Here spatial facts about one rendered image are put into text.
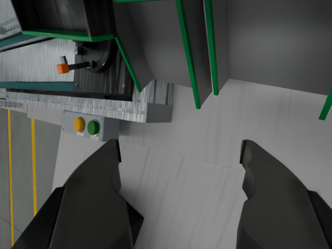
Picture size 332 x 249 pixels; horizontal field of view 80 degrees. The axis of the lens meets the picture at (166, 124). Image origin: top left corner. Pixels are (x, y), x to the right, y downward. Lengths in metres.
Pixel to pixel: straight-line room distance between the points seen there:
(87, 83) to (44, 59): 0.41
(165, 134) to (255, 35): 0.34
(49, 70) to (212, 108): 0.69
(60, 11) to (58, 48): 0.66
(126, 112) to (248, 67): 0.30
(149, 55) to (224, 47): 0.14
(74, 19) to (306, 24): 0.22
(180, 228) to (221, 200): 0.14
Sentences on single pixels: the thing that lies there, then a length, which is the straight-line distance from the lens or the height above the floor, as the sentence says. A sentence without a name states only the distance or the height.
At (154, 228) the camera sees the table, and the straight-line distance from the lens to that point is 0.64.
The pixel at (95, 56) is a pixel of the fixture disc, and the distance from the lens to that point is 0.55.
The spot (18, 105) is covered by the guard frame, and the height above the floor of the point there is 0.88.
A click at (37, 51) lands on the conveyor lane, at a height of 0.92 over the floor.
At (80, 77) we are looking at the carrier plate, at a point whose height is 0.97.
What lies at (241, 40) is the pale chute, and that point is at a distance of 0.29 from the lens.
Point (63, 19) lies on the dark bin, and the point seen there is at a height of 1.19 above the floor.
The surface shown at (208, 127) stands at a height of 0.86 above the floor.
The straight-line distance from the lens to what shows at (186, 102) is 0.50.
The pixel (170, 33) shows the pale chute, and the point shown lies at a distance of 0.31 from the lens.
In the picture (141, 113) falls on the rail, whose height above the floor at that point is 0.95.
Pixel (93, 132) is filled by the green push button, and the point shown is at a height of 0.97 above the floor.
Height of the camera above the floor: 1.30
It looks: 54 degrees down
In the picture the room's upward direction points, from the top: 92 degrees counter-clockwise
